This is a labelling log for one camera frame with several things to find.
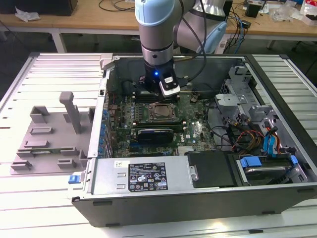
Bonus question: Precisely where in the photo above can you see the CPU socket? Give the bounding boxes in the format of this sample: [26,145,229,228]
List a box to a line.
[148,102,178,122]

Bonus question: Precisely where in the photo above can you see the black round case part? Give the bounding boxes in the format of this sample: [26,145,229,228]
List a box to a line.
[122,79,136,97]

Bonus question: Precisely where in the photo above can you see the black graphics card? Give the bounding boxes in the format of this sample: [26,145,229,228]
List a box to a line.
[137,127,174,144]

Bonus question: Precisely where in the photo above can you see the green motherboard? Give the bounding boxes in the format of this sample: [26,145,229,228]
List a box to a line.
[106,90,216,158]

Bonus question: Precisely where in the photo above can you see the silver finned chipset heatsink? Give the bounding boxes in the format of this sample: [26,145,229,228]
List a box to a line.
[178,145,199,156]

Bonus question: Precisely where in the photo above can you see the silver metal drive cage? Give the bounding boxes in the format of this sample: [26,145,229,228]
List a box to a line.
[214,61,282,129]

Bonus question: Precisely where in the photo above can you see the wooden desk white legs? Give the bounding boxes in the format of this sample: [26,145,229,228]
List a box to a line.
[0,0,317,54]

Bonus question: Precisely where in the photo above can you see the black rating label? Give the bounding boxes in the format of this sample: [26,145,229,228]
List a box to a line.
[128,162,169,191]

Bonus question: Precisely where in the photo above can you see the silver power supply unit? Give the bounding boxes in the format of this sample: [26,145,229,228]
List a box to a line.
[91,156,196,196]

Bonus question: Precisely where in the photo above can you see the black flat bay cover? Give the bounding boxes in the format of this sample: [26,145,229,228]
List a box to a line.
[184,150,236,189]

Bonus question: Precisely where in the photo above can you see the grey plastic parts rack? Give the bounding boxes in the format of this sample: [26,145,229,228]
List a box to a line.
[9,91,96,176]

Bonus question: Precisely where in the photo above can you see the small black container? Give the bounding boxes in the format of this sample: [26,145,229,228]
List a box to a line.
[245,1,261,18]

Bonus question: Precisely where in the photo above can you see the blue disk carrier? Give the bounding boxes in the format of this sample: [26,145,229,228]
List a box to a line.
[236,155,299,186]

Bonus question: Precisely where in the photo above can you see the black open PC case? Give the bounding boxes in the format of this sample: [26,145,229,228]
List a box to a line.
[71,53,317,228]

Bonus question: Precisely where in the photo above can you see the large black box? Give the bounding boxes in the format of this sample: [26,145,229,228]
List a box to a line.
[0,0,78,16]

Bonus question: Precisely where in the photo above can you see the white crumpled plastic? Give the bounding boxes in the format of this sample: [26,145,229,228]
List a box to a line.
[14,6,41,23]

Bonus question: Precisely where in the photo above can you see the clear plastic bags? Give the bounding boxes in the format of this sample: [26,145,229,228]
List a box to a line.
[269,2,302,22]

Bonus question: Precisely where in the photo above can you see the black hard disk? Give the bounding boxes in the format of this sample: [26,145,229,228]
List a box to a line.
[244,160,294,186]

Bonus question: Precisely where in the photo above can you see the white red bag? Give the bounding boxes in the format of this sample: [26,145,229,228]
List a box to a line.
[299,0,317,26]

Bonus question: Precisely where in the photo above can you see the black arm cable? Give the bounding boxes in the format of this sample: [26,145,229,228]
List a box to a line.
[177,0,208,86]

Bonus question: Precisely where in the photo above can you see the black power cable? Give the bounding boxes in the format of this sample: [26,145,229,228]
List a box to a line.
[205,99,238,151]

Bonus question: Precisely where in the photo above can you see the orange yellow wire bundle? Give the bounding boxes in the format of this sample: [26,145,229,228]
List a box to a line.
[231,130,265,151]

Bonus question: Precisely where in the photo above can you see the blue flat data cable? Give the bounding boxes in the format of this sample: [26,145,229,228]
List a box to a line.
[263,132,280,157]

